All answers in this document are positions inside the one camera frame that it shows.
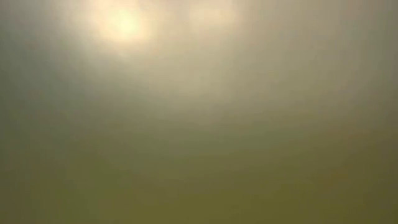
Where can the yellow plastic bin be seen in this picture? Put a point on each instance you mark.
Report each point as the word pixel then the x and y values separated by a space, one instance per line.
pixel 199 155

